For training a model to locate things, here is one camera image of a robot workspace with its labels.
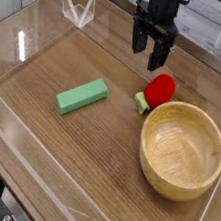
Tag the green foam block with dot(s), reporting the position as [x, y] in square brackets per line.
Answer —
[81, 95]

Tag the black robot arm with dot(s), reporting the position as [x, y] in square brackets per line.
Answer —
[155, 19]

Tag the clear acrylic tray wall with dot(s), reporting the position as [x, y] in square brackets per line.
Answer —
[45, 189]

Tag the red plush strawberry toy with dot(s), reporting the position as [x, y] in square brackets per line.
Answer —
[157, 92]

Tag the light wooden bowl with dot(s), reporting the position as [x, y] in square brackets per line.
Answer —
[180, 151]

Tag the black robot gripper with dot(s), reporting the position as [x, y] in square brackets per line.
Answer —
[155, 19]

